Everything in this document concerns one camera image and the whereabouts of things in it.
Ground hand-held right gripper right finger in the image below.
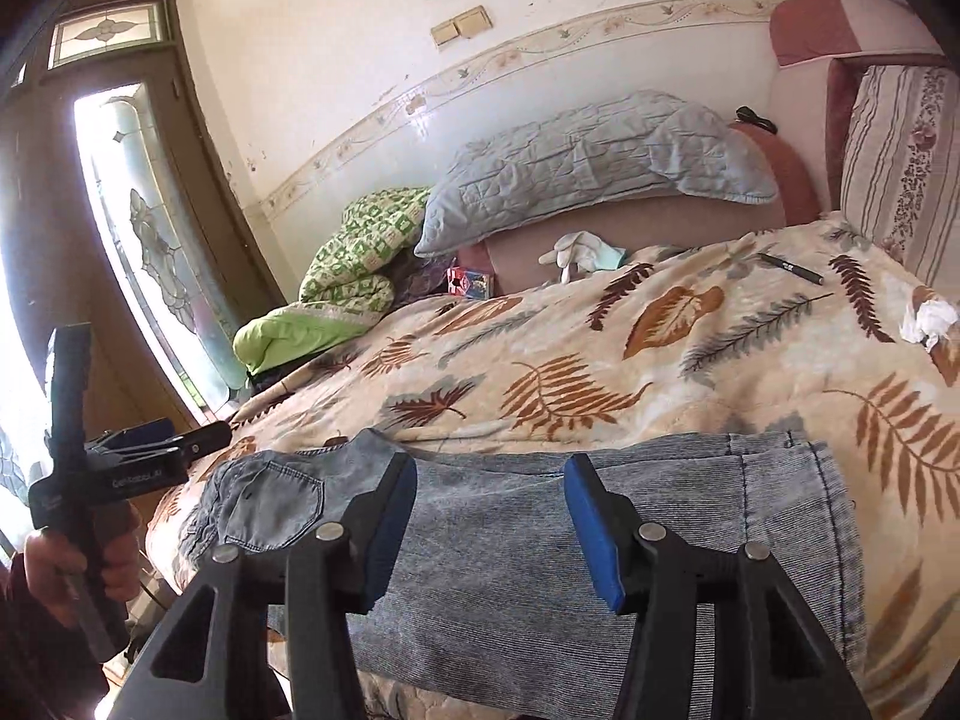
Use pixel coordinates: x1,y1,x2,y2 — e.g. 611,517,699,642
564,453,872,720

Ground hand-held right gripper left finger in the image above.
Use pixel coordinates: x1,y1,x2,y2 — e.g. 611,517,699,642
112,451,418,720

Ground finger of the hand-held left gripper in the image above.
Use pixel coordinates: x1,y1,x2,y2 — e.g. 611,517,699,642
166,421,233,464
111,421,181,452

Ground grey denim pants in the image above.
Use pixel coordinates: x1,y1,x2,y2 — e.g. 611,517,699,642
184,429,868,718

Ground person's left forearm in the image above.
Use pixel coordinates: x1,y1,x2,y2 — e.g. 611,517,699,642
0,540,113,720

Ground person's left hand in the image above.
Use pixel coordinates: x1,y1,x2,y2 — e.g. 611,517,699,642
25,502,143,628

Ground black cloth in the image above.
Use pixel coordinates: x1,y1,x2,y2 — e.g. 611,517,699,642
244,364,305,393

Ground leaf printed blanket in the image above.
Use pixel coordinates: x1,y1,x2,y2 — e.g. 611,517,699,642
146,210,960,720

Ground wooden stained glass door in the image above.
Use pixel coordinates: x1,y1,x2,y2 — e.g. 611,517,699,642
0,0,287,425

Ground purple patterned cloth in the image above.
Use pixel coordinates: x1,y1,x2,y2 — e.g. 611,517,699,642
388,246,452,308

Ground green checkered quilt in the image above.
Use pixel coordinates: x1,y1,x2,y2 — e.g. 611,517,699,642
232,186,433,391

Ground red and blue box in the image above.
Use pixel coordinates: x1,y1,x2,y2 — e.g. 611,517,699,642
446,266,496,302

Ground white glove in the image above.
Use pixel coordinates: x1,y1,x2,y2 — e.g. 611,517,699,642
538,232,629,287

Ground pink upholstered headboard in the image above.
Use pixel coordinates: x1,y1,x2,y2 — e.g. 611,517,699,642
457,0,960,293

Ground black pen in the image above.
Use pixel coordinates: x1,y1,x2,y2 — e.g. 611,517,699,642
757,253,825,287

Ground grey quilted pillow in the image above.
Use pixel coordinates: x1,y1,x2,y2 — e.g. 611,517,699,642
414,90,781,258

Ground crumpled white tissue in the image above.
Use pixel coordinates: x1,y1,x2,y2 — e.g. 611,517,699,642
898,286,960,353

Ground striped floral pillow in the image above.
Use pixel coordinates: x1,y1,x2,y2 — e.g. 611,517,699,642
840,64,960,290

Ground black cable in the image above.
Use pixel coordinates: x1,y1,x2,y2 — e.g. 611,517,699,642
733,106,782,138

